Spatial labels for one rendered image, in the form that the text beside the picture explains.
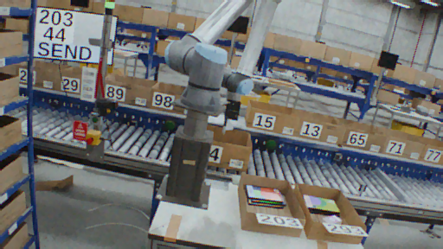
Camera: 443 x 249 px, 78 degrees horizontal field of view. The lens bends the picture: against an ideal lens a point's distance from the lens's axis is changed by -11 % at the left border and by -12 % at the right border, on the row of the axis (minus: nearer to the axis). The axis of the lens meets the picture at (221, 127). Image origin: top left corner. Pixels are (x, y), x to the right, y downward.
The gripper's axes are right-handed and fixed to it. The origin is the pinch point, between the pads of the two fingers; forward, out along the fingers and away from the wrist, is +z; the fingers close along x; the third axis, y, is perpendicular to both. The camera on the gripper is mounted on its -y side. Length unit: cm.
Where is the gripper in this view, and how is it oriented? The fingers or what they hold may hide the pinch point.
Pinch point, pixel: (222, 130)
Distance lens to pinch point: 187.0
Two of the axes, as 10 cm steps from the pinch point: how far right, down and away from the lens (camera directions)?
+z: -1.9, 9.6, 2.1
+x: 0.0, -2.1, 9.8
